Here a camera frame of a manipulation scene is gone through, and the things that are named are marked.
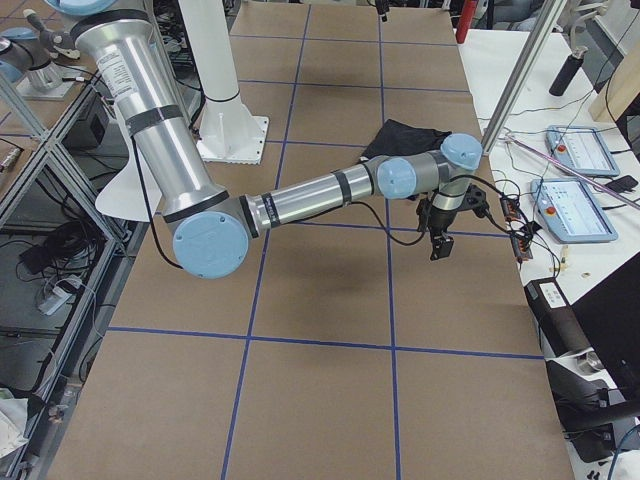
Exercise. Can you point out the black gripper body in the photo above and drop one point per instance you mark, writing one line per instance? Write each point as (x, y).
(439, 223)

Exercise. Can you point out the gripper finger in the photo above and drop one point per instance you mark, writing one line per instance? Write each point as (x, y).
(442, 245)

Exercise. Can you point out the black graphic t-shirt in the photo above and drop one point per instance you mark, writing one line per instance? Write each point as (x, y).
(398, 139)

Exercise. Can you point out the orange electronics board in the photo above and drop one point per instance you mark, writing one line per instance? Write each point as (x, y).
(510, 208)

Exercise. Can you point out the lower teach pendant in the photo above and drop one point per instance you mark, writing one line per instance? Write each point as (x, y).
(570, 212)

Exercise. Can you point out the teach pendant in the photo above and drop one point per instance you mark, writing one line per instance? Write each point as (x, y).
(581, 148)
(570, 212)

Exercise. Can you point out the black box with label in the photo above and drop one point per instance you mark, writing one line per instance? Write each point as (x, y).
(555, 316)

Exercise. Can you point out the upper teach pendant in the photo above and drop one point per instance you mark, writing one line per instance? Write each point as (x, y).
(581, 148)

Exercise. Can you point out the black water bottle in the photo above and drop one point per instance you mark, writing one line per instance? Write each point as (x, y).
(568, 71)

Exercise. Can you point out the black computer monitor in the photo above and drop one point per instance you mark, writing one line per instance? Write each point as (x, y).
(609, 317)

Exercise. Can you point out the red fire extinguisher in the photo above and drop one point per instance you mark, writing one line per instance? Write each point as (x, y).
(465, 20)

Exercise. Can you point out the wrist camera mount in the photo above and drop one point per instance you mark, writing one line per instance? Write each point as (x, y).
(475, 200)

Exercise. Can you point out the aluminium frame post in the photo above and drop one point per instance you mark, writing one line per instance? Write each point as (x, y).
(535, 42)

